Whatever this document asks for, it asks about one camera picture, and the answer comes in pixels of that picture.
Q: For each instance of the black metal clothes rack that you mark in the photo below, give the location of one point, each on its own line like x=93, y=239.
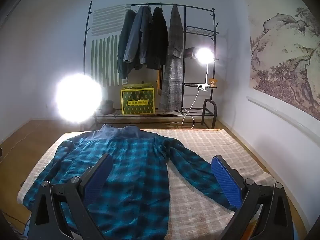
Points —
x=185, y=42

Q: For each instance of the blue plaid fleece shirt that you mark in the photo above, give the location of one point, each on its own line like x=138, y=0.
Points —
x=140, y=180

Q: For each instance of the beige checked blanket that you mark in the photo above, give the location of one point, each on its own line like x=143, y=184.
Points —
x=200, y=217

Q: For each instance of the landscape wall scroll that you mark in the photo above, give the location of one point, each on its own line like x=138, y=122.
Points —
x=287, y=55

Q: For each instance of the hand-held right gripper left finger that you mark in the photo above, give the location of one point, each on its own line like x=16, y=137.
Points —
x=100, y=180

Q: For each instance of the black jacket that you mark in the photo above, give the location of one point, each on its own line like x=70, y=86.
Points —
x=157, y=45

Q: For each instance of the blue denim jacket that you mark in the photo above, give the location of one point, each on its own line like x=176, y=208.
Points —
x=140, y=37

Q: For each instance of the white clip lamp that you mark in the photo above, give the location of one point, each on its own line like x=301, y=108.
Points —
x=205, y=55

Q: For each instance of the yellow scarf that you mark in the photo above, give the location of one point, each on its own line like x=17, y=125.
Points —
x=159, y=80

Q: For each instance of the small teddy bear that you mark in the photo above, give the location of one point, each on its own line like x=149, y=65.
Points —
x=213, y=82

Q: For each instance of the yellow green patterned box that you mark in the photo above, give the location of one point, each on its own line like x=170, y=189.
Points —
x=137, y=102

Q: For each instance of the dark green jacket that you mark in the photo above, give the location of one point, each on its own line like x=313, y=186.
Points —
x=123, y=45

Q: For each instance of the green striped wall hanging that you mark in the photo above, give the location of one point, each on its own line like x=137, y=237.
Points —
x=105, y=62

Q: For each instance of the dark bundle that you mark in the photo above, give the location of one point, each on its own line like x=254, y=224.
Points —
x=190, y=52

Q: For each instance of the dark plant pot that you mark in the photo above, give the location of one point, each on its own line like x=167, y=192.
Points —
x=107, y=107

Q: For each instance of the white wall rail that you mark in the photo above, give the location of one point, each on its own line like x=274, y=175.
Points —
x=275, y=111

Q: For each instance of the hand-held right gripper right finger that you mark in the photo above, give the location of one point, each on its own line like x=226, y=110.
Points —
x=226, y=182

